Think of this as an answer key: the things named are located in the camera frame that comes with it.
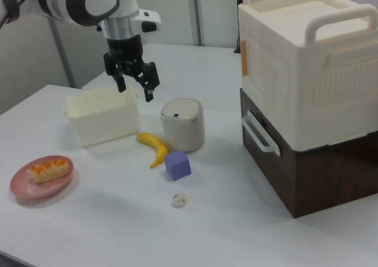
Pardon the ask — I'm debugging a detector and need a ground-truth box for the bread slice with orange topping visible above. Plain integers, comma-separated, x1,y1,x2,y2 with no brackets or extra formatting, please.
31,158,73,184

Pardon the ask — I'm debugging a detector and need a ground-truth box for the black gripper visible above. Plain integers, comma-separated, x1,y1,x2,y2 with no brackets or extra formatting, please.
103,34,161,103

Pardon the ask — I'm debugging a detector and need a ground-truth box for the white drawer handle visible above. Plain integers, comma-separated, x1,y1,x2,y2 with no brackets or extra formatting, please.
242,110,282,156

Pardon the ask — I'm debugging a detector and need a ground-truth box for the yellow banana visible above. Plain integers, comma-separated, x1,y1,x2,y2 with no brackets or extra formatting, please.
136,132,169,170

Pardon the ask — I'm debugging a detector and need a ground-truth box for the cream plastic storage box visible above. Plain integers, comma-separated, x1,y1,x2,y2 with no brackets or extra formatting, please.
237,0,378,152

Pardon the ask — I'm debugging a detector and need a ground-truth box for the small white crumpled object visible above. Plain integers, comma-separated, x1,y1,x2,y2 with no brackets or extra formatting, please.
171,193,189,209

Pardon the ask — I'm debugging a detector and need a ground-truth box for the cream plastic rectangular bin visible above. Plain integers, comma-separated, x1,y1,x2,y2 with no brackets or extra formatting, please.
63,82,141,149

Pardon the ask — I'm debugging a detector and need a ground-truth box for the pink plate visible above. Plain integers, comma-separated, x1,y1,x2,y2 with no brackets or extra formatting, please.
9,155,74,201

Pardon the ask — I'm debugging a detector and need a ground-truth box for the dark wooden drawer box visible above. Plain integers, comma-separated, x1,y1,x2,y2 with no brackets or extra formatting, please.
239,88,378,219

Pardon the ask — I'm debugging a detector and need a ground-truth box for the purple cube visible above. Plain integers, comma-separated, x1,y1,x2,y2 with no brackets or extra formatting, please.
164,150,192,182

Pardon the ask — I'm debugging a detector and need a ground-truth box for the cream round lidded trash can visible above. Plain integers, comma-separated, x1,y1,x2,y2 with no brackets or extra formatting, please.
160,98,206,153

